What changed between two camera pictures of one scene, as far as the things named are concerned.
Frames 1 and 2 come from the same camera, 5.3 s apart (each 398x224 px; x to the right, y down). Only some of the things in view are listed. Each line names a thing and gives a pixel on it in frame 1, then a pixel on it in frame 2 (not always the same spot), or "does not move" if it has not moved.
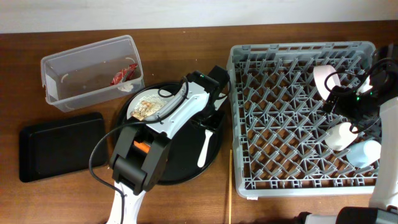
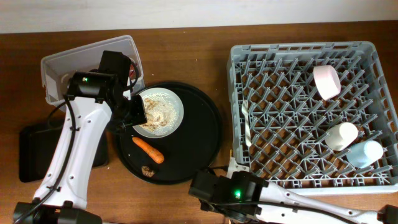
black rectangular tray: x=61 y=146 does not move
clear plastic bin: x=79 y=77 does not move
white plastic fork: x=201 y=158 → x=244 y=107
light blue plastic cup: x=361 y=154 does not move
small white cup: x=340 y=136 does not move
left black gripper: x=213 y=126 → x=139 y=117
